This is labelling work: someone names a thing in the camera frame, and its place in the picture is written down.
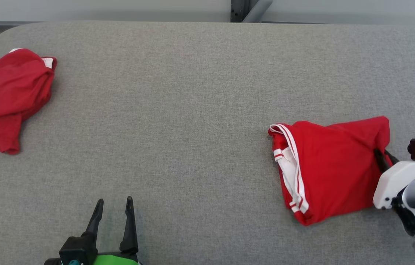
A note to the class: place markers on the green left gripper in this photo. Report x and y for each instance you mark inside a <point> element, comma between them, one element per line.
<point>115,259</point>

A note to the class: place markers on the red shorts white striped trim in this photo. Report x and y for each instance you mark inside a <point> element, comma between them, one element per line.
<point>336,169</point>
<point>5,95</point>

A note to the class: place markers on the black bracket plate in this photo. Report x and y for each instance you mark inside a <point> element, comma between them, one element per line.
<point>237,11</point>

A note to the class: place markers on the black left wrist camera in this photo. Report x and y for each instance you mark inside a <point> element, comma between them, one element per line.
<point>77,252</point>

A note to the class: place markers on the grey round tube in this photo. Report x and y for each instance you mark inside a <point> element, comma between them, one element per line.
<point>257,11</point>

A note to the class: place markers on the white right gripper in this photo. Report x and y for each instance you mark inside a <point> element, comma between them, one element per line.
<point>395,180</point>

